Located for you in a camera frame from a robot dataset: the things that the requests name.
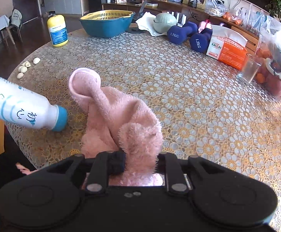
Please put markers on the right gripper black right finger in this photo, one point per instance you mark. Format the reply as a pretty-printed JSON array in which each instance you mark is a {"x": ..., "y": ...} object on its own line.
[{"x": 169, "y": 165}]

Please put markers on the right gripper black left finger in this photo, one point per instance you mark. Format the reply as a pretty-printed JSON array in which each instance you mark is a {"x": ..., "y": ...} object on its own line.
[{"x": 104, "y": 165}]

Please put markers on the white bottle blue cap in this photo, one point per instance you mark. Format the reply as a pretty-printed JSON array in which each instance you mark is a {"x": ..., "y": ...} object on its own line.
[{"x": 23, "y": 107}]

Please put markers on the pink fluffy towel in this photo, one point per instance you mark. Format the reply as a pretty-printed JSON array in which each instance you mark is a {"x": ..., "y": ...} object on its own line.
[{"x": 118, "y": 121}]

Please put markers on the garlic clove lower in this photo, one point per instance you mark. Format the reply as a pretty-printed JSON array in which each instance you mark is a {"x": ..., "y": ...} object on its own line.
[{"x": 20, "y": 75}]

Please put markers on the garlic clove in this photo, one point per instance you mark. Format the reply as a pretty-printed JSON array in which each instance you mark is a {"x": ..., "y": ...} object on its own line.
[
  {"x": 36, "y": 60},
  {"x": 22, "y": 69},
  {"x": 20, "y": 75}
]

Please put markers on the garlic clove middle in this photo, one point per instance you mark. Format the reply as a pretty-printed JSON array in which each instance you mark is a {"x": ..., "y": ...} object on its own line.
[{"x": 22, "y": 69}]

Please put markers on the garlic clove upper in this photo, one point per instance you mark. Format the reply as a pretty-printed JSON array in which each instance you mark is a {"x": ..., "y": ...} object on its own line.
[{"x": 36, "y": 60}]

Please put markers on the yellow white supplement bottle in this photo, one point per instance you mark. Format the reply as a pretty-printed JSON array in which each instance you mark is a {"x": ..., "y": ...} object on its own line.
[{"x": 57, "y": 30}]

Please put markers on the right blue dumbbell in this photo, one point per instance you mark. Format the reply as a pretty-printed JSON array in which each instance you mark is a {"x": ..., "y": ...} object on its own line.
[{"x": 199, "y": 42}]

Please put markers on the blue dumbbell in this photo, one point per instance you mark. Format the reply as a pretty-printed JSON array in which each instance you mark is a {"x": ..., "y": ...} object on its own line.
[
  {"x": 177, "y": 35},
  {"x": 199, "y": 42}
]

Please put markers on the clear drinking glass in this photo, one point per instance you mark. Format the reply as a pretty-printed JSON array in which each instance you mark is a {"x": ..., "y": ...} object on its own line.
[{"x": 251, "y": 65}]

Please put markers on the left blue dumbbell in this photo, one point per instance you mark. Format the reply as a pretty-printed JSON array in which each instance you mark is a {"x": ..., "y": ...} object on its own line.
[{"x": 177, "y": 35}]

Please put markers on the orange white tissue box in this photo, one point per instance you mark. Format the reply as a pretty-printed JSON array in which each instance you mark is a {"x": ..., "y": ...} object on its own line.
[{"x": 227, "y": 46}]

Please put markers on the blue basin yellow colander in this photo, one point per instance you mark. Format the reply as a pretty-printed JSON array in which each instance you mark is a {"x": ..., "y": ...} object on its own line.
[{"x": 107, "y": 23}]

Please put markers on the white cloth under bowl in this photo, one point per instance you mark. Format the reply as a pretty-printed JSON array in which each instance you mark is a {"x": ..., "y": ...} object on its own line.
[{"x": 146, "y": 22}]

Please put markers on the pale green ceramic bowl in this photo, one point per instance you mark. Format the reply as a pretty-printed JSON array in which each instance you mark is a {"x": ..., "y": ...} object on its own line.
[{"x": 163, "y": 22}]

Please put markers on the pink bottle on floor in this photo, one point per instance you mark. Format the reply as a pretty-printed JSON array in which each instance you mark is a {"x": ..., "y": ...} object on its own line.
[{"x": 204, "y": 24}]

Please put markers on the plastic bag of fruit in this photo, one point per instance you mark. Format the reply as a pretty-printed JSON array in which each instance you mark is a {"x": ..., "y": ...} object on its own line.
[{"x": 268, "y": 54}]

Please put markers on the clear plastic bags on cabinet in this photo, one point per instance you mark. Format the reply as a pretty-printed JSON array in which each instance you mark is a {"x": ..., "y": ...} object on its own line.
[{"x": 247, "y": 18}]

